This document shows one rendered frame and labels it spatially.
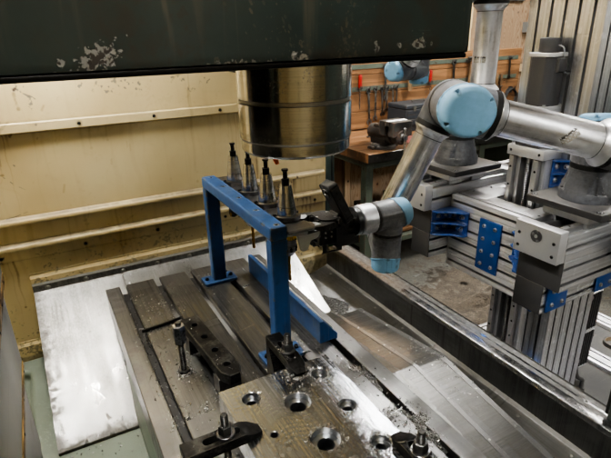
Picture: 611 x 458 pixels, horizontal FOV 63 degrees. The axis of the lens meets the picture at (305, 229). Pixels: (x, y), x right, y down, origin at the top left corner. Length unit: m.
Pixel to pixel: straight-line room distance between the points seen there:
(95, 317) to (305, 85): 1.23
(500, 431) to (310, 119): 0.94
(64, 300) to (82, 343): 0.18
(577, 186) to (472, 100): 0.46
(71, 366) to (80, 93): 0.80
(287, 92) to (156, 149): 1.11
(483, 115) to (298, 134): 0.61
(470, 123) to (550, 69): 0.55
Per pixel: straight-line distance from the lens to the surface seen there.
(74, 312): 1.73
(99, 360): 1.61
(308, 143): 0.65
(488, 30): 1.89
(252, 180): 1.27
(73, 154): 1.68
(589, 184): 1.50
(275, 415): 0.91
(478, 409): 1.37
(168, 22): 0.53
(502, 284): 1.75
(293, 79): 0.64
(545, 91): 1.68
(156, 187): 1.74
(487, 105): 1.18
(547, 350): 2.02
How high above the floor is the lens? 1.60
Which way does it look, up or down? 22 degrees down
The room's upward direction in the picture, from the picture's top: 1 degrees counter-clockwise
